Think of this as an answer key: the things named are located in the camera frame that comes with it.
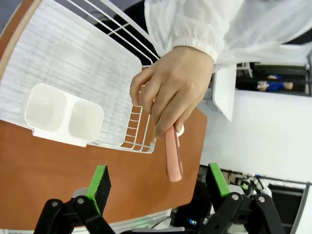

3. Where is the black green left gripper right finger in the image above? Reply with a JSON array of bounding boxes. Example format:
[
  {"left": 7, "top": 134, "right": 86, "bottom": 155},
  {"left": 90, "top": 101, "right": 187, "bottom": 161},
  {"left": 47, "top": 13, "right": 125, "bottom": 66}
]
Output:
[{"left": 204, "top": 163, "right": 286, "bottom": 234}]

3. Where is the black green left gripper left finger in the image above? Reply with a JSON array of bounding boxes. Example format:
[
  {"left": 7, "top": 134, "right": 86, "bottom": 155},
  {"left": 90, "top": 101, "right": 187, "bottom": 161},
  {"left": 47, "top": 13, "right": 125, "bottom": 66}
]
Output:
[{"left": 34, "top": 165, "right": 115, "bottom": 234}]

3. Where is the pink lint roller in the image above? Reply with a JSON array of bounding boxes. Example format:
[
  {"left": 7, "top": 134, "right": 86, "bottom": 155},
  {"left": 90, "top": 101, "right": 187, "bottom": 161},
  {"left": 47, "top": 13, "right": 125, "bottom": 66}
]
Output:
[{"left": 152, "top": 123, "right": 185, "bottom": 183}]

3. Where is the white wire dish rack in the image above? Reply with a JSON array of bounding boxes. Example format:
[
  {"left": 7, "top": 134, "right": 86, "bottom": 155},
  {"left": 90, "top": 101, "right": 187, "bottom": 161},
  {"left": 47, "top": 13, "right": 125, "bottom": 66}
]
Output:
[{"left": 0, "top": 0, "right": 162, "bottom": 155}]

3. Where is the person's right forearm white sleeve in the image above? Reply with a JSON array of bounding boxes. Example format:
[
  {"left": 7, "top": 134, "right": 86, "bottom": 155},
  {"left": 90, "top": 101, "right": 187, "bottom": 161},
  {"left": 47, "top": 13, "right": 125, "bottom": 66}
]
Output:
[{"left": 144, "top": 0, "right": 244, "bottom": 64}]

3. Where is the person's right hand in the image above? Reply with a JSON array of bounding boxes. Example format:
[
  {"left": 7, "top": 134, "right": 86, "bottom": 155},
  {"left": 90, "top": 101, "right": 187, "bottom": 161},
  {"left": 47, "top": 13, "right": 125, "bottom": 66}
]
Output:
[{"left": 129, "top": 45, "right": 215, "bottom": 140}]

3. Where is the white plastic cutlery holder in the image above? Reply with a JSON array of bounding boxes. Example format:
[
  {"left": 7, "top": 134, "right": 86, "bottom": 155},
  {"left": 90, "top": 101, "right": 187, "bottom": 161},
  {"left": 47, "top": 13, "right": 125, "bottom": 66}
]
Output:
[{"left": 24, "top": 82, "right": 105, "bottom": 148}]

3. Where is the person in blue clothing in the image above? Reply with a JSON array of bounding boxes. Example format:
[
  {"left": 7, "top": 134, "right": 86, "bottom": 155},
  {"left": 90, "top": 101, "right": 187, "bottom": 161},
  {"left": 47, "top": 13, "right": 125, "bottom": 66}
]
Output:
[{"left": 257, "top": 74, "right": 293, "bottom": 93}]

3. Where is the white ribbed drain tray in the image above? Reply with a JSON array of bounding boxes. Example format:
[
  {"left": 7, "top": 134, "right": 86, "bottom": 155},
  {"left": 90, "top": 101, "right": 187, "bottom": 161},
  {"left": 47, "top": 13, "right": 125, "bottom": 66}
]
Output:
[{"left": 0, "top": 0, "right": 143, "bottom": 147}]

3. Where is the person in white jacket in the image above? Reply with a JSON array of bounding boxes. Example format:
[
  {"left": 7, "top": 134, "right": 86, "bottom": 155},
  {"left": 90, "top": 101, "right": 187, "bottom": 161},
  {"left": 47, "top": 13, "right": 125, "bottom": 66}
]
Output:
[{"left": 212, "top": 0, "right": 312, "bottom": 122}]

